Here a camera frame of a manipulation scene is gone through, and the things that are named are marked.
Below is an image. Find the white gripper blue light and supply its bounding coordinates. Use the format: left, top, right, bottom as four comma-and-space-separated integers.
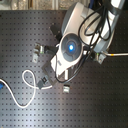
42, 33, 83, 84

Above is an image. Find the metal cable clip right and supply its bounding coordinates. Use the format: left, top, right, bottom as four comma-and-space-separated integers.
95, 52, 106, 64

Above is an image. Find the metal bracket top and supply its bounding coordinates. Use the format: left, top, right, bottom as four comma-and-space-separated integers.
50, 25, 62, 41

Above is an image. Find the metal cable clip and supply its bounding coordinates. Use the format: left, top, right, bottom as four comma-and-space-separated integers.
32, 44, 44, 63
95, 52, 106, 64
63, 85, 70, 93

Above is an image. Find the grey yellow cable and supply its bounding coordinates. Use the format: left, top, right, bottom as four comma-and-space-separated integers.
103, 51, 128, 57

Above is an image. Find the white cable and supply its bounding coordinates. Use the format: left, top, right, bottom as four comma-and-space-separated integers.
0, 69, 53, 108

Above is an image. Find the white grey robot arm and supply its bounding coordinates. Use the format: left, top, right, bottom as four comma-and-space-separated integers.
49, 0, 125, 83

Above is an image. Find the metal cable clip left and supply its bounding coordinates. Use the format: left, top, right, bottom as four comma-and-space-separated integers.
32, 44, 44, 63

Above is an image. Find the metal cable clip bottom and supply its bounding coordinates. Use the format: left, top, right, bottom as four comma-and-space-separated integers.
63, 85, 70, 93

